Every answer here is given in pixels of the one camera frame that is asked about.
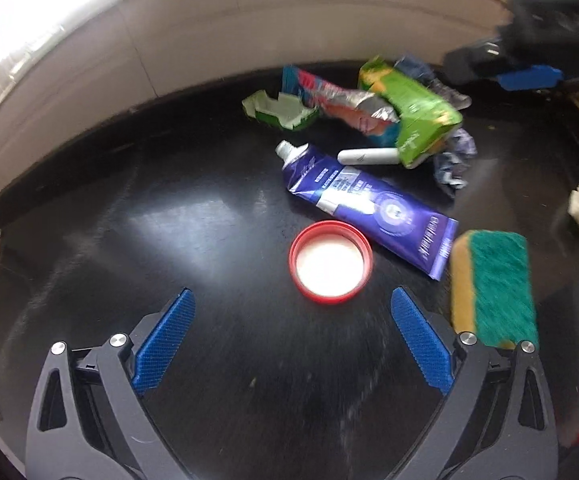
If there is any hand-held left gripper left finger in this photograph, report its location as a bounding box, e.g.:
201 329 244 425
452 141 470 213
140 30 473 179
26 287 197 480

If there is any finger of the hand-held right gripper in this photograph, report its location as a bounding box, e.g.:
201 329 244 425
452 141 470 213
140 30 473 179
443 40 507 86
493 64 579 95

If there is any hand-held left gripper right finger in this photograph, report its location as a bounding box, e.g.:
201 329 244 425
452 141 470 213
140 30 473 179
391 287 559 480

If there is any blue and white wrapper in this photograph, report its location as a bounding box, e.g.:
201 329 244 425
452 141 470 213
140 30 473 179
394 55 479 204

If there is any red jar lid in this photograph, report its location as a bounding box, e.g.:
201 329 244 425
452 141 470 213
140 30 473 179
289 221 373 306

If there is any purple toothpaste tube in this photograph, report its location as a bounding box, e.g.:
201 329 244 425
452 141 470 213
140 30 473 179
275 140 459 282

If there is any green snack bag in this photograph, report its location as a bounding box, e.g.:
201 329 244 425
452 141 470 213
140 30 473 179
358 56 464 170

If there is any yellow and green sponge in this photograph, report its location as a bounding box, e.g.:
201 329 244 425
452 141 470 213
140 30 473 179
449 230 540 351

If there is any silver foil wrapper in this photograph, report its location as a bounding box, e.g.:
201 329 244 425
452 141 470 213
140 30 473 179
282 65 403 143

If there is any small white tube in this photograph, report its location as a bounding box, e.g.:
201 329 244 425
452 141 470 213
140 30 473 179
338 148 400 166

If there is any torn green carton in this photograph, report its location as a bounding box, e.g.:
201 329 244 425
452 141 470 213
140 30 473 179
242 90 320 132

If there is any bright window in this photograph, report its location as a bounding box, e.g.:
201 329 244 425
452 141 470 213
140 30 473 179
0 0 130 126

